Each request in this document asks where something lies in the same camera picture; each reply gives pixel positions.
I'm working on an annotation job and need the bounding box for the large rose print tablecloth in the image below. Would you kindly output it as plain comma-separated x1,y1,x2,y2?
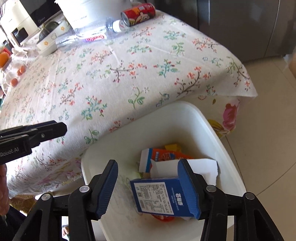
198,95,242,139

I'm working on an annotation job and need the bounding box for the red snack packet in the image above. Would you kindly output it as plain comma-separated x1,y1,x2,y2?
151,213,176,222

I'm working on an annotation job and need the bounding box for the red drink can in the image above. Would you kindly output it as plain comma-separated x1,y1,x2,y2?
121,2,156,26

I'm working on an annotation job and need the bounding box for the black front microwave oven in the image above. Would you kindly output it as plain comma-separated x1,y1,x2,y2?
18,0,63,27

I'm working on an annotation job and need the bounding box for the brown cardboard box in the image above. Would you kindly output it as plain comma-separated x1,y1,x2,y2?
288,52,296,78

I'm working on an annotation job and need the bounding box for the dark green squash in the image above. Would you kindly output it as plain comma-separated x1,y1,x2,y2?
38,21,60,41

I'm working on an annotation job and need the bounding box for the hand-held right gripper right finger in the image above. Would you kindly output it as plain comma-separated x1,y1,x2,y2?
177,158,285,241

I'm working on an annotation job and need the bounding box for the person's left hand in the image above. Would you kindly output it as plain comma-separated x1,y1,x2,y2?
0,165,10,216

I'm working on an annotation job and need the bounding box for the white torn cardboard carton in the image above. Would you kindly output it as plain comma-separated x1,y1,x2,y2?
138,148,219,186

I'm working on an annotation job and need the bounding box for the clear plastic bottle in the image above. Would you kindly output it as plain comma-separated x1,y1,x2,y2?
55,19,126,50

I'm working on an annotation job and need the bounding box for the yellow foil wrapper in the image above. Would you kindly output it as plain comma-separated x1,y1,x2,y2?
164,144,183,152

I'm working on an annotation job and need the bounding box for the white flower print bowl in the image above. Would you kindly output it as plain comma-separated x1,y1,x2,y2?
36,31,59,56
54,20,72,37

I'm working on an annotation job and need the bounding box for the small floral print tablecloth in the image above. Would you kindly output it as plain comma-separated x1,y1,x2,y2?
0,9,258,193

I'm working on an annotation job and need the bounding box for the blue snack box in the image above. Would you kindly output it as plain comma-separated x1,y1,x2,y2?
129,176,200,217

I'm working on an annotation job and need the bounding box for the white electric cooking pot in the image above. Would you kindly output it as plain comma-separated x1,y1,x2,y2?
54,0,132,29

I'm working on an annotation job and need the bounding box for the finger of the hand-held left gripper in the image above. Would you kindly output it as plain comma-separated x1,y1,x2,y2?
0,120,68,147

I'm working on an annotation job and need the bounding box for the clear bag of oranges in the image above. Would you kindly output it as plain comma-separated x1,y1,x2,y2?
0,47,30,93

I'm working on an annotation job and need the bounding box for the grey steel fridge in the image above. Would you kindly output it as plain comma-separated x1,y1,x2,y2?
153,0,296,62

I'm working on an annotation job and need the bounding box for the white plastic trash bin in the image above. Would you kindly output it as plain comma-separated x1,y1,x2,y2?
81,101,247,241

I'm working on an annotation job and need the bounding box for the cream countertop appliance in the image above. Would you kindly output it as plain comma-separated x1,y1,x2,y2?
0,0,40,47

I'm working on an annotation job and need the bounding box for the large orange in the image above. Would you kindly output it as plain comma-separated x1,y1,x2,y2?
0,51,11,68

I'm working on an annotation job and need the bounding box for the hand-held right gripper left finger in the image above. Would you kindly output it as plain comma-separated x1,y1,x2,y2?
22,159,119,241

